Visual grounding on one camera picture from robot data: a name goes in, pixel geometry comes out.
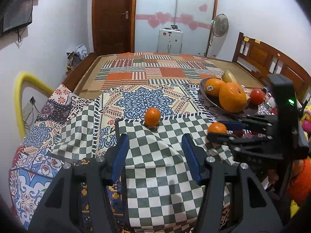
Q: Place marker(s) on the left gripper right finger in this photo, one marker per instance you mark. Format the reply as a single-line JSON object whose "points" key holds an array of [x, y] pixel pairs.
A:
{"points": [[234, 199]]}

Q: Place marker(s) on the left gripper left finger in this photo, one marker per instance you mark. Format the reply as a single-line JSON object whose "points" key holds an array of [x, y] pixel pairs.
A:
{"points": [[59, 209]]}

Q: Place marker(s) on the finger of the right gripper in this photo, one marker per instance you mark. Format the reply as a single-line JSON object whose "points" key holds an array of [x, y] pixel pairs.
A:
{"points": [[257, 123], [263, 143]]}

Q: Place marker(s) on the yellow sugarcane piece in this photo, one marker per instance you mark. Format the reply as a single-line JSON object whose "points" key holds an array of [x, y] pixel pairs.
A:
{"points": [[228, 77], [248, 98]]}

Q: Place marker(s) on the large orange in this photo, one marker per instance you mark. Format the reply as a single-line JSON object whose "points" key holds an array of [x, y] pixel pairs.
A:
{"points": [[232, 97]]}

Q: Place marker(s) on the red tomato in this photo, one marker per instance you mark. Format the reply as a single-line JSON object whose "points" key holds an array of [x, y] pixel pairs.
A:
{"points": [[256, 97]]}

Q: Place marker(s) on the small mandarin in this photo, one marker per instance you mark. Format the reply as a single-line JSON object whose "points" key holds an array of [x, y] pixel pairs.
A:
{"points": [[152, 117], [217, 128]]}

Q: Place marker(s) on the purple ceramic plate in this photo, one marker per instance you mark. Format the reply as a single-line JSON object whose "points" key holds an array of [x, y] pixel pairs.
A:
{"points": [[214, 102]]}

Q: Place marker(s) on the medium orange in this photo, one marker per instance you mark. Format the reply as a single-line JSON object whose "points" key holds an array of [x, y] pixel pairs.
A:
{"points": [[213, 86]]}

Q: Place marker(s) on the wooden headboard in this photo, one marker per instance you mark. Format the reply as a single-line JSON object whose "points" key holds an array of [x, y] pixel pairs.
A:
{"points": [[261, 59]]}

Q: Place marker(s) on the patterned patchwork blanket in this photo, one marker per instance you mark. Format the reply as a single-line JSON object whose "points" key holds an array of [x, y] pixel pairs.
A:
{"points": [[156, 192]]}

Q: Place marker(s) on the white standing fan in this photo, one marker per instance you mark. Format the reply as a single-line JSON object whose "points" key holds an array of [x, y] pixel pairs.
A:
{"points": [[218, 34]]}

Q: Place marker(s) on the white appliance box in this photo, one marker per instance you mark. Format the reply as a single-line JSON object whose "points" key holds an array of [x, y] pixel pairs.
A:
{"points": [[170, 40]]}

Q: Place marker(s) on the frosted glass wardrobe doors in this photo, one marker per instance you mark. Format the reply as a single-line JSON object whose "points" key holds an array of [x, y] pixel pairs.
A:
{"points": [[192, 17]]}

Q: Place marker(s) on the brown wooden door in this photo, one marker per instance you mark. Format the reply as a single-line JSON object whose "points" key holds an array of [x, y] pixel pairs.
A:
{"points": [[113, 26]]}

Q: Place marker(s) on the wooden bed frame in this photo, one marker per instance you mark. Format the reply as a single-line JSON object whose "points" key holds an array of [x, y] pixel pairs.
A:
{"points": [[75, 75]]}

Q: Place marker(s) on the small wall monitor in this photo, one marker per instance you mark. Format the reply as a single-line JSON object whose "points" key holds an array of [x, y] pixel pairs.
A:
{"points": [[17, 16]]}

